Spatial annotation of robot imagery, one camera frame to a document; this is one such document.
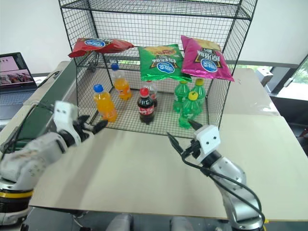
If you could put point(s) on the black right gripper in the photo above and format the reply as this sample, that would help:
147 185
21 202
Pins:
193 149

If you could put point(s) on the green soda bottle yellow cap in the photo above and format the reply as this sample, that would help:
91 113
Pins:
190 110
200 92
181 96

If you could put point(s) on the black low cabinet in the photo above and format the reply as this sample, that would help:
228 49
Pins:
292 113

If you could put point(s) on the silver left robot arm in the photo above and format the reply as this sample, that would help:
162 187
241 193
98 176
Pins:
29 156

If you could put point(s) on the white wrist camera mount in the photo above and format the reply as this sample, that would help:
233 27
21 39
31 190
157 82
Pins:
209 138
63 111

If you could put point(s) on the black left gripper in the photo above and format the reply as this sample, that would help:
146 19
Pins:
83 132

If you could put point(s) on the green conveyor belt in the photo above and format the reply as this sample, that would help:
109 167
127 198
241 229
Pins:
50 96

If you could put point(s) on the orange soda bottle blue cap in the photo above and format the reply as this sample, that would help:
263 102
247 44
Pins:
106 106
122 89

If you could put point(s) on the cola bottle red cap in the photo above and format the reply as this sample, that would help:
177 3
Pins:
145 108
153 91

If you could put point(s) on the open laptop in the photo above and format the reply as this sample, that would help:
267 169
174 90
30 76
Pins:
14 72

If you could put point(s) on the magenta chip bag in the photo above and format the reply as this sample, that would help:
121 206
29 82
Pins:
204 60

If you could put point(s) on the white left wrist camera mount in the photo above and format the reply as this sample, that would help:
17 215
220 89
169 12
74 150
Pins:
63 111

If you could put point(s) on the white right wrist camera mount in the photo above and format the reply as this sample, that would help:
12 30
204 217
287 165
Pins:
209 138

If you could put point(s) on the dark window frame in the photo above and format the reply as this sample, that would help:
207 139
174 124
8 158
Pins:
269 65

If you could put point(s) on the red chip bag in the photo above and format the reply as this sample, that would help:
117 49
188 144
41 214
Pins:
101 45

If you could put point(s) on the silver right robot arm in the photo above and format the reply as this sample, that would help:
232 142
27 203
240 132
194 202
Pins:
232 173

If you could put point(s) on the green chip bag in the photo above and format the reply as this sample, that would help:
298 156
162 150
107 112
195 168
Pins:
161 65

